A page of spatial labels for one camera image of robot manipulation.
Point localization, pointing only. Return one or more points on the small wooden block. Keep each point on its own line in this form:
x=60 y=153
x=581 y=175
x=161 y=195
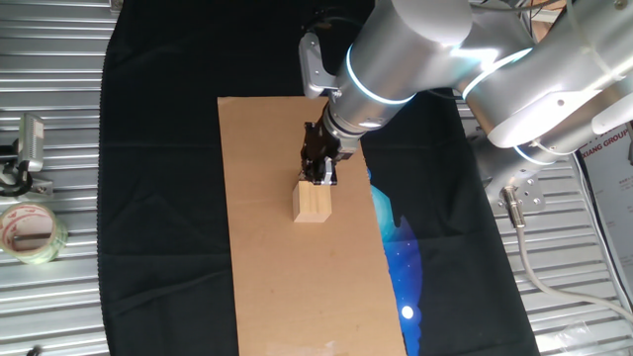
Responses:
x=311 y=205

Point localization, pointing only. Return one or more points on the clear packing tape roll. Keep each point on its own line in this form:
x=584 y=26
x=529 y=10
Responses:
x=42 y=249

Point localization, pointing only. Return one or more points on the brown cardboard sheet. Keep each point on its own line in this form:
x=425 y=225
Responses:
x=306 y=282

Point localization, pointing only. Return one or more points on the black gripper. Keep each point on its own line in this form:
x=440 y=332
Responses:
x=321 y=143

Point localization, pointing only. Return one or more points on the black cloth with blue print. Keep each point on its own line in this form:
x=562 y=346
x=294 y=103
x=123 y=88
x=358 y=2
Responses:
x=163 y=198

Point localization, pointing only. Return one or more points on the silver box camera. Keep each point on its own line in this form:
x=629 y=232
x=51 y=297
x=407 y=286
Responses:
x=30 y=143

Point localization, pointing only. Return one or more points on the white box with red print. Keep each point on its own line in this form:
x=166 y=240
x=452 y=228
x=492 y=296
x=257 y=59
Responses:
x=613 y=183

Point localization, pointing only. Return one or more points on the clear plastic bag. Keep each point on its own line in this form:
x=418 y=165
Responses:
x=569 y=338

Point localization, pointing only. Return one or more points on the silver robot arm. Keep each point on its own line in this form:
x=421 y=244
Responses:
x=494 y=64

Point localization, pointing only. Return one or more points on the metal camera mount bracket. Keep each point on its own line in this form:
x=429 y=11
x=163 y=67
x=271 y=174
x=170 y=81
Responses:
x=42 y=188

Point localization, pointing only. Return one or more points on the small black object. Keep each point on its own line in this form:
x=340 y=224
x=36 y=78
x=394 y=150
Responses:
x=33 y=351

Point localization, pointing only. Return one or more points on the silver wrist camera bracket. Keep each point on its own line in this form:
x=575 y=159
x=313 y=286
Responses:
x=311 y=66

